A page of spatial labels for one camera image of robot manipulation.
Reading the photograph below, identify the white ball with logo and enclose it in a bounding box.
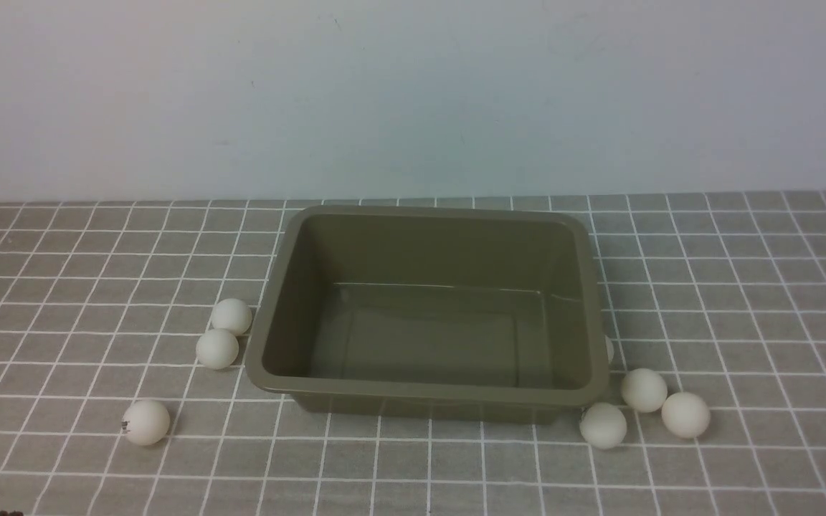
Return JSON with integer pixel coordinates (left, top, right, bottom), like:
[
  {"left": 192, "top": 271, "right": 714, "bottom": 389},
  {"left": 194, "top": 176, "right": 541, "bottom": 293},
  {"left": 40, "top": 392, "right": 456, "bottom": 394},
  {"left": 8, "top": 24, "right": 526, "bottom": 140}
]
[{"left": 121, "top": 399, "right": 171, "bottom": 446}]

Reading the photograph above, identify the olive green plastic bin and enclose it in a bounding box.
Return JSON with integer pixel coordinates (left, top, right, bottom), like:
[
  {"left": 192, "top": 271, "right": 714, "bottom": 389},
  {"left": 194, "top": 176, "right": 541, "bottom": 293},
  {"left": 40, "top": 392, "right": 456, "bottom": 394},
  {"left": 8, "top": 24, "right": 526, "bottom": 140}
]
[{"left": 243, "top": 205, "right": 610, "bottom": 424}]

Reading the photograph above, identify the grey checkered tablecloth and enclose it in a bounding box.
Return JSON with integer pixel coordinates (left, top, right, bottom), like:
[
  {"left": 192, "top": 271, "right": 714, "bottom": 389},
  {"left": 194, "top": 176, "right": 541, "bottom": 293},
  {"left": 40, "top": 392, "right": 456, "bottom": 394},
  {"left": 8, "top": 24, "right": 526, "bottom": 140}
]
[{"left": 0, "top": 191, "right": 826, "bottom": 515}]

